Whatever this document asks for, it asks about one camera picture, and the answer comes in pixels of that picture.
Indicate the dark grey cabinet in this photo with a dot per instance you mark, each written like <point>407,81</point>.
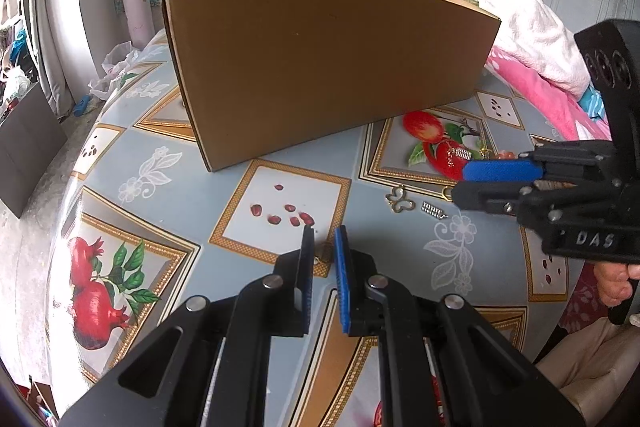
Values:
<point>25,147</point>

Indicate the gold butterfly clasp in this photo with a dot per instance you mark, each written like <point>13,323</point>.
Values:
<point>400,202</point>

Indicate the grey curtain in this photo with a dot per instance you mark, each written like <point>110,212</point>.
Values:
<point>60,17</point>

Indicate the white fluffy towel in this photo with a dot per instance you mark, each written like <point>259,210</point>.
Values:
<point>535,32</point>

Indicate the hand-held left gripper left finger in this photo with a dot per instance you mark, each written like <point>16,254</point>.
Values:
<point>306,287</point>

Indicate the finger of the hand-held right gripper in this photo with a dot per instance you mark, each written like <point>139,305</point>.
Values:
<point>500,169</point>
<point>480,197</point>

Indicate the person's beige clothing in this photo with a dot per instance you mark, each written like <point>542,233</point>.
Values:
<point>595,367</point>

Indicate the pale pink roll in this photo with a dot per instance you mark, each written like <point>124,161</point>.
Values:
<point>136,2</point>

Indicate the person's right hand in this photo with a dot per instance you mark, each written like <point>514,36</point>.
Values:
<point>615,287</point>

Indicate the brown cardboard box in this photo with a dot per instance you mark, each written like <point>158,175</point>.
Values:
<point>325,67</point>

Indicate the blue slipper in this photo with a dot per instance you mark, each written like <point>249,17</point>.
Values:
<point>82,105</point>

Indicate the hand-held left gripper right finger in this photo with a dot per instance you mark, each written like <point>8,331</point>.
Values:
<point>342,282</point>

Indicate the white plastic bag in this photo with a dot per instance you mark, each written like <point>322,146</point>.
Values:
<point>115,67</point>

